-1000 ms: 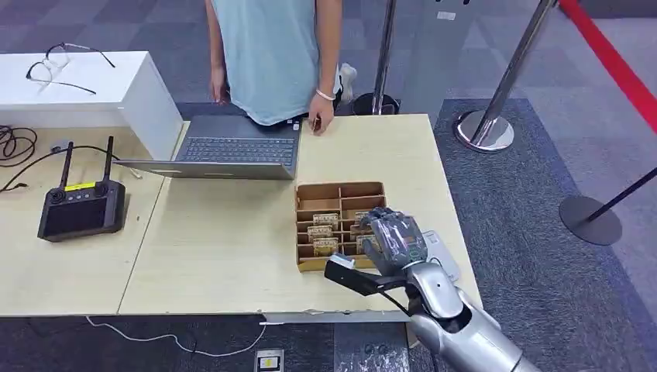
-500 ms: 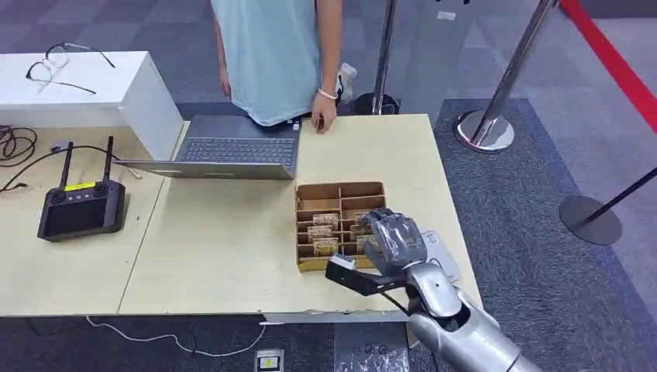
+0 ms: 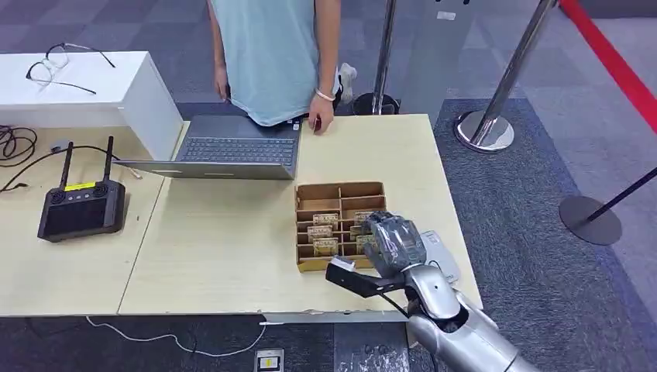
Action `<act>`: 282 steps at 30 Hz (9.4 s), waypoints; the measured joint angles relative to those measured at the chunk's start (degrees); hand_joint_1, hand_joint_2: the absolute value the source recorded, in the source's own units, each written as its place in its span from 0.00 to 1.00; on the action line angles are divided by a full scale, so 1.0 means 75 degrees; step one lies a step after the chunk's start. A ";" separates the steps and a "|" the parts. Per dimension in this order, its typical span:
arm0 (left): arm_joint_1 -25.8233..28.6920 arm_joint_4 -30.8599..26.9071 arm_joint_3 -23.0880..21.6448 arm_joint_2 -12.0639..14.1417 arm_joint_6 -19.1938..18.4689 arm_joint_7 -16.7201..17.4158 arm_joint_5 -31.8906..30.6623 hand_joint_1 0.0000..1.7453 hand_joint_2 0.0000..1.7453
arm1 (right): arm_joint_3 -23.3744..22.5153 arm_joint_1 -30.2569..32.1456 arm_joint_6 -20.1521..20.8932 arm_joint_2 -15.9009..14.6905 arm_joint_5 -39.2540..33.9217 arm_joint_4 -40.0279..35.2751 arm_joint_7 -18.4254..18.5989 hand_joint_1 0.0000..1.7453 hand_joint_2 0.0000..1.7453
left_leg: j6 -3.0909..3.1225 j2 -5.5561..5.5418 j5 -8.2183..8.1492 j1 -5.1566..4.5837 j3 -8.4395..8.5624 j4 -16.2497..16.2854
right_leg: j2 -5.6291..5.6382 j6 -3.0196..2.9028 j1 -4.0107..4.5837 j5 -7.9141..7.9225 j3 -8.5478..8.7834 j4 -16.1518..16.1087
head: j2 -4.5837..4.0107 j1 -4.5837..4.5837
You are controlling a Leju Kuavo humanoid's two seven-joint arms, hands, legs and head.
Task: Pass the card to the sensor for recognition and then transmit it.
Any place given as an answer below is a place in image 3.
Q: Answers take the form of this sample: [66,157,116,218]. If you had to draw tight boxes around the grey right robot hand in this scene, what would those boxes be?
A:
[361,210,428,279]

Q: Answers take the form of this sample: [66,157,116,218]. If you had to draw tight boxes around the wooden card box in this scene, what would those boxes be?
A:
[294,181,389,273]

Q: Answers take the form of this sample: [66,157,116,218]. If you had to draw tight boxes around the person's left hand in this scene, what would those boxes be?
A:
[308,95,336,136]

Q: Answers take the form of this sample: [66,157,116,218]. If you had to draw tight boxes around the person's hand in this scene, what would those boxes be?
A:
[214,65,232,102]
[308,95,336,136]

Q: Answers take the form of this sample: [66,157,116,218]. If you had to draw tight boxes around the pale wooden desk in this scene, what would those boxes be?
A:
[116,113,484,316]
[0,122,192,318]

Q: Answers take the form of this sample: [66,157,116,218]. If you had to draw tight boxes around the floor socket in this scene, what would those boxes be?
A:
[253,348,287,372]

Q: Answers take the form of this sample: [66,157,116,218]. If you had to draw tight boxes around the grey laptop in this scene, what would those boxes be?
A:
[112,115,304,181]

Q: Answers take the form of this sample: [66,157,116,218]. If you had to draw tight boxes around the grey standing panel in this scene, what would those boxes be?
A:
[399,0,480,126]

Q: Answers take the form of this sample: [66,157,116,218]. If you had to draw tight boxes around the person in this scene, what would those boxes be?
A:
[206,0,344,136]

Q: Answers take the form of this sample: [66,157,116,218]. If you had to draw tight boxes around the person's right hand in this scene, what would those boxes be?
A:
[214,65,232,102]

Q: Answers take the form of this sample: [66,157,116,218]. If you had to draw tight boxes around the red barrier belt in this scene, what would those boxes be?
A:
[558,0,657,136]

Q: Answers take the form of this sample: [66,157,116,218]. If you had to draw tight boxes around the black remote controller with antennas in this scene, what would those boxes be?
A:
[36,135,127,244]

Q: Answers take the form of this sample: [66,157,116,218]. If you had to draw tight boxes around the white box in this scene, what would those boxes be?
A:
[0,50,184,162]

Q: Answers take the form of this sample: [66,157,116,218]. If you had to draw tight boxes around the black-rimmed glasses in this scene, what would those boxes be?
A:
[25,42,117,97]

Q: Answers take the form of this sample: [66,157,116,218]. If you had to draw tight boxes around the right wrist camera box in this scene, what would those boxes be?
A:
[325,255,409,300]

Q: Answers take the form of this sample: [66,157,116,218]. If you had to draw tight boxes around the stanchion post with chrome base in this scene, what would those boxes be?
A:
[453,0,559,154]

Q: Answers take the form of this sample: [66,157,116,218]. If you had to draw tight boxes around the stanchion post with black base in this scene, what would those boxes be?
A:
[352,0,401,117]

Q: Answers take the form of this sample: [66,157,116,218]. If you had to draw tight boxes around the white floor cable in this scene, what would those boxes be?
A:
[84,315,268,360]

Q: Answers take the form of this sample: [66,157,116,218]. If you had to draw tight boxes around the long black cable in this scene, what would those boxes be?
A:
[0,144,143,195]

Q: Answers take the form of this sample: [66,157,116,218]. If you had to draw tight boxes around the coiled black cable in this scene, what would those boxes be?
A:
[0,125,39,168]

